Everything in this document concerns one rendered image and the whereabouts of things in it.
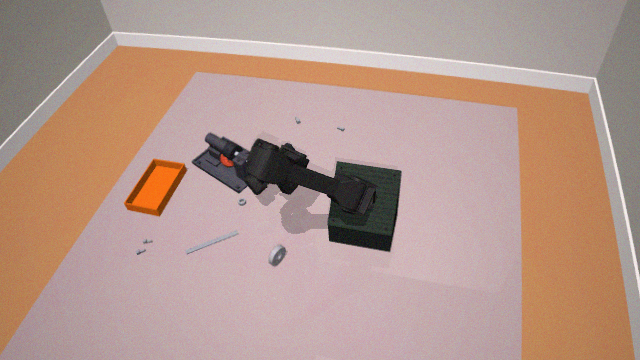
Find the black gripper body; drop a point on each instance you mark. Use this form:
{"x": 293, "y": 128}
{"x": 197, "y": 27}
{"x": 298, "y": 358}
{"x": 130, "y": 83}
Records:
{"x": 256, "y": 187}

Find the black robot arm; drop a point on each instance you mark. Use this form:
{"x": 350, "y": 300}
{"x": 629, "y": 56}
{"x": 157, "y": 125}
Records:
{"x": 287, "y": 168}

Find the grey flat bar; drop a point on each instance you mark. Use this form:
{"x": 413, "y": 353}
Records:
{"x": 198, "y": 247}

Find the orange rectangular tray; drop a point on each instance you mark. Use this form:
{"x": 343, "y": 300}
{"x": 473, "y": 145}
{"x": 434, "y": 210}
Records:
{"x": 156, "y": 186}

